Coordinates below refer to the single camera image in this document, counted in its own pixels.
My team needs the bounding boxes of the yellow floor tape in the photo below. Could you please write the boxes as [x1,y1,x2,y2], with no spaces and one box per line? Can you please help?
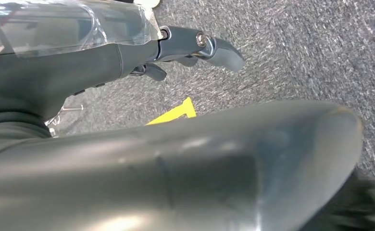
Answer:
[145,97,197,126]

